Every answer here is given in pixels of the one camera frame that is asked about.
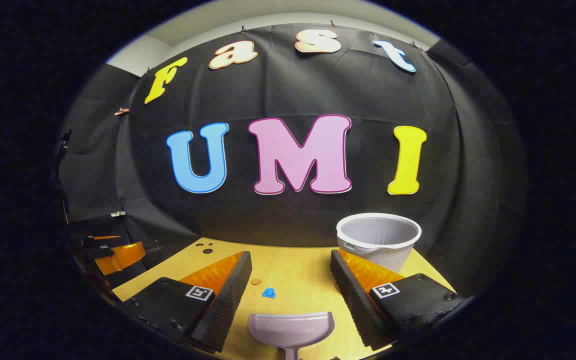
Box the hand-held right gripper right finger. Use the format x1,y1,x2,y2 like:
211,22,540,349
330,249,469,351

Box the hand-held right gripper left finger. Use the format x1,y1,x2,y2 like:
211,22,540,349
123,250,253,353

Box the white ribbed garbage bin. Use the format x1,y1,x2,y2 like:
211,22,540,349
336,212,423,275

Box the light purple dustpan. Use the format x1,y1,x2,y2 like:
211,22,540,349
248,311,336,360

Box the yellow wooden desktop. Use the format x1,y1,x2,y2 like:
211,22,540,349
112,236,456,360

